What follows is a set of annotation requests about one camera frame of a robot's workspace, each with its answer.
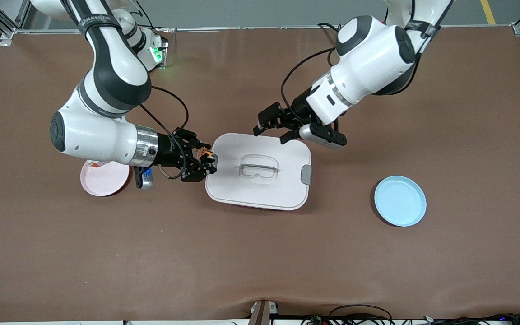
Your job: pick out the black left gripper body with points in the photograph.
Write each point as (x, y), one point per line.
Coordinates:
(299, 109)

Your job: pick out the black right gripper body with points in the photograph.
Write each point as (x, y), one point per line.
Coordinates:
(168, 151)

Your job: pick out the orange push-button switch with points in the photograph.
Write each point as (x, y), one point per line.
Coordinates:
(204, 155)

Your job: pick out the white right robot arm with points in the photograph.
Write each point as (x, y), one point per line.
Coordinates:
(106, 135)

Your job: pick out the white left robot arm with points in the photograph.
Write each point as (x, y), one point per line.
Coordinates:
(368, 54)

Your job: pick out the white lidded storage box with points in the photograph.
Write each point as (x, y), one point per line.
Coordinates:
(260, 195)

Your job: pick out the pink round plate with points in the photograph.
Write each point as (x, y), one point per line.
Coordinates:
(106, 183)

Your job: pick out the brown table mat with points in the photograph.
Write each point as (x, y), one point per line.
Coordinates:
(260, 262)

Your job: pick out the light blue round plate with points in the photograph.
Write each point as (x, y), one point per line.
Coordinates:
(400, 201)

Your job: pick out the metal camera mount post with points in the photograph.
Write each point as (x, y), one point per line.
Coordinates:
(260, 313)

